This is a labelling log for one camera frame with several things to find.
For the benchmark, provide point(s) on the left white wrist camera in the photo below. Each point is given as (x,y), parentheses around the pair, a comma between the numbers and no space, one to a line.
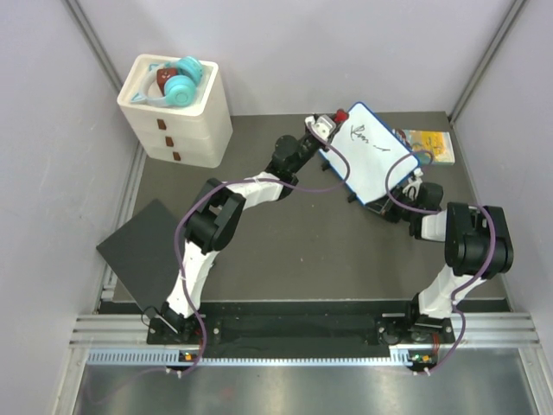
(320,126)

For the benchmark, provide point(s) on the teal cat ear headphones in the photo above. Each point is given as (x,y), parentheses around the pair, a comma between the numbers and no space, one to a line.
(179,91)

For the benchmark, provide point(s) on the white stacked drawer unit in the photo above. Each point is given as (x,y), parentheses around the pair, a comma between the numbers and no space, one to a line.
(195,135)

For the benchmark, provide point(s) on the aluminium frame rail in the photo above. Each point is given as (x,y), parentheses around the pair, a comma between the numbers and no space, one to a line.
(110,331)

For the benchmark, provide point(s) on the yellow blue book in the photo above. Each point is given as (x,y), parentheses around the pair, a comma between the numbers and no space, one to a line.
(433,147)

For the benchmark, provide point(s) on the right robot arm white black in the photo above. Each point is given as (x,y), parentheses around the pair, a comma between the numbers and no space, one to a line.
(477,247)

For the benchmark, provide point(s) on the dark red cube toy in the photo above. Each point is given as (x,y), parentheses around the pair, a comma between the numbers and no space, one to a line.
(163,75)

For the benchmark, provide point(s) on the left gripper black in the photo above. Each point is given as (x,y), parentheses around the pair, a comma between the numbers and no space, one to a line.
(323,147)

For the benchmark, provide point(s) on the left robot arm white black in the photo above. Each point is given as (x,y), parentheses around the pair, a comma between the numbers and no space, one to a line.
(210,224)

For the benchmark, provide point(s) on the blue framed whiteboard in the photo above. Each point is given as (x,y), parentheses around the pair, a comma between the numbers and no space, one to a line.
(368,156)

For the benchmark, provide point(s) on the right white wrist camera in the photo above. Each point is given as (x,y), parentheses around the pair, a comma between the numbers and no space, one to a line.
(413,184)

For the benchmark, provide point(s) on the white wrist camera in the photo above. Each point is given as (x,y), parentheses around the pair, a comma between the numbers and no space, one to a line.
(320,126)
(413,184)

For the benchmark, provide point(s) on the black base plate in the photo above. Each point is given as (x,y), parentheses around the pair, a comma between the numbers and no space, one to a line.
(355,323)

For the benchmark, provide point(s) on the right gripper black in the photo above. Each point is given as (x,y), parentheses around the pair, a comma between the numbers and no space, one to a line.
(384,207)

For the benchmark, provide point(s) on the red whiteboard eraser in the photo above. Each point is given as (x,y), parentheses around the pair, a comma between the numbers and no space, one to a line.
(340,116)

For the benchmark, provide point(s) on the grey slotted cable duct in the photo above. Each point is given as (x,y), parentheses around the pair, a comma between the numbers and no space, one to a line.
(177,358)

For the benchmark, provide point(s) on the black flat board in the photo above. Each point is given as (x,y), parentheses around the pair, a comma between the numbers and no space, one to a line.
(141,254)

